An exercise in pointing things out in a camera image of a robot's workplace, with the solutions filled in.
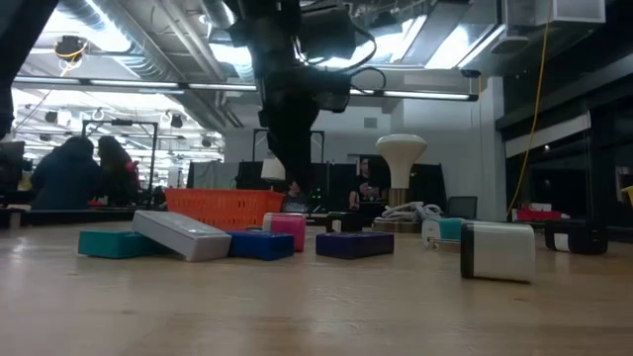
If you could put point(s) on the black frame rig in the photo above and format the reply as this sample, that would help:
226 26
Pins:
259 143
153 148

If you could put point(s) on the small black box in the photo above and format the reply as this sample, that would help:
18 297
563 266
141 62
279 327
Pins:
346 222

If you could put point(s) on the black partition screen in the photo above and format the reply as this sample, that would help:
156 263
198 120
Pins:
336 185

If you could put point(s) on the small white lamp shade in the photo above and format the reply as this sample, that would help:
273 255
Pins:
272 170

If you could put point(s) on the seated person behind basket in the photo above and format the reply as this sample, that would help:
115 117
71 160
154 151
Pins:
295 190

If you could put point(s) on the dark monitor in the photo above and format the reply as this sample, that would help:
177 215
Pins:
11 165

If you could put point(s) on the red flat box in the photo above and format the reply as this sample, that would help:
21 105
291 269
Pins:
538 215

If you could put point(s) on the white mushroom shaped lamp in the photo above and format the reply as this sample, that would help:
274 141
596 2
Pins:
400 158

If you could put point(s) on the grey cloth panel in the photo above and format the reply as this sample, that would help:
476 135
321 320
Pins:
212 174

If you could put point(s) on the grey white long box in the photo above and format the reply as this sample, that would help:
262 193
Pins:
183 235

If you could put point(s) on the orange plastic basket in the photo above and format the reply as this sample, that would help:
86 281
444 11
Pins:
217 207

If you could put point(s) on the long ceiling light strip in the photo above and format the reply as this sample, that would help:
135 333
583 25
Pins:
425 95

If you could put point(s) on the person by black partition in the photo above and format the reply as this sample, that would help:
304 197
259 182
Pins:
363 185

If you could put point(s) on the blue rectangular box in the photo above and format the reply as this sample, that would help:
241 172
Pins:
262 245

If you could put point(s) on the yellow object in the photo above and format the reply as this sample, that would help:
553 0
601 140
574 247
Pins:
628 195

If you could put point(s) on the person in dark coat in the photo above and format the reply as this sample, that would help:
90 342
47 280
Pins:
66 178

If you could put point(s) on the white box black end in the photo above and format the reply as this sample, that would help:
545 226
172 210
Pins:
499 252

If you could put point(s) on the teal rectangular box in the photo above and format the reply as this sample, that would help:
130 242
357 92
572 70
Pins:
114 243

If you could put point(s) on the person beside red item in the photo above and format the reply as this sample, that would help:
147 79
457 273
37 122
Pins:
118 173

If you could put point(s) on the black box white label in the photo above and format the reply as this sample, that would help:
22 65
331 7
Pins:
578 238

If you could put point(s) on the pink white box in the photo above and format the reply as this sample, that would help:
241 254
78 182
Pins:
289 228

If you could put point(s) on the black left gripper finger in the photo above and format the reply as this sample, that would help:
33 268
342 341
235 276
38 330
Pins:
304 153
282 153

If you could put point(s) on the dark purple rectangular box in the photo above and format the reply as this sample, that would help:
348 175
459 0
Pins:
355 244

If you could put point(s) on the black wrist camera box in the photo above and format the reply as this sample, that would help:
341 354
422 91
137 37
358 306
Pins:
326 32

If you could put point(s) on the teal white box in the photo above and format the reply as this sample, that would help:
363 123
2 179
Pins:
447 230

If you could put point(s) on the black security camera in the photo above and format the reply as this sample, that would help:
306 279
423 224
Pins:
471 73

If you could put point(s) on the white ceiling box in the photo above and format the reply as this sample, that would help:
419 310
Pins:
554 11

